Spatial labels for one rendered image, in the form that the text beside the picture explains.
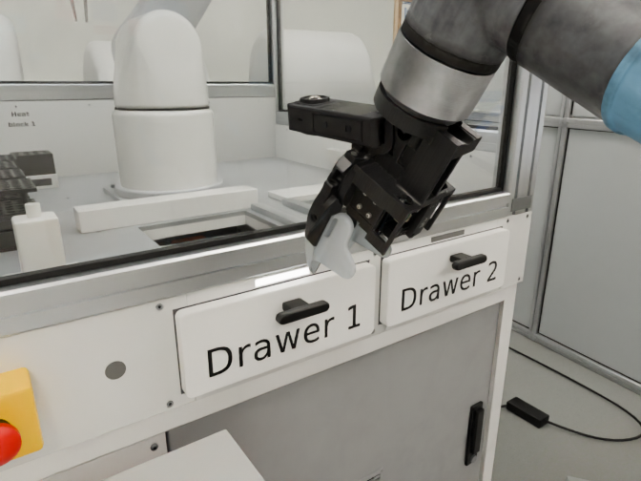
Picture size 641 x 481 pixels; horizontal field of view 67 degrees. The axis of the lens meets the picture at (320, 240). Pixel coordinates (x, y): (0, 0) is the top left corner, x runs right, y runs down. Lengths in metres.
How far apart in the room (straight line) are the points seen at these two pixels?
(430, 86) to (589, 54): 0.10
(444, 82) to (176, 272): 0.36
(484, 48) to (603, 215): 1.96
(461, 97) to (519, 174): 0.60
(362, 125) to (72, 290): 0.33
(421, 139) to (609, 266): 1.96
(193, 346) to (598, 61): 0.48
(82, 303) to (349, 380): 0.43
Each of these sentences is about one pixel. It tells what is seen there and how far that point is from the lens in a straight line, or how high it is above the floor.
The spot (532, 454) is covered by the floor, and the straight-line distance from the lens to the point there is 1.91.
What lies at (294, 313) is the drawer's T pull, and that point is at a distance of 0.60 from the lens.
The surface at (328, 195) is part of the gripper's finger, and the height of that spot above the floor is 1.08.
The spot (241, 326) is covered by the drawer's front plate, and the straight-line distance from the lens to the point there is 0.61.
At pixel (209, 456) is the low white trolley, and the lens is 0.64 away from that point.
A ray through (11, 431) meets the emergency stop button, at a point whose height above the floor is 0.89.
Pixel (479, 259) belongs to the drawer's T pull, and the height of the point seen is 0.91.
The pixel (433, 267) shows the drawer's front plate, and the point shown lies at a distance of 0.80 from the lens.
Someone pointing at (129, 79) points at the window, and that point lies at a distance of 0.55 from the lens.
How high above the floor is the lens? 1.18
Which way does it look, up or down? 18 degrees down
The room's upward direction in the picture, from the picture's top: straight up
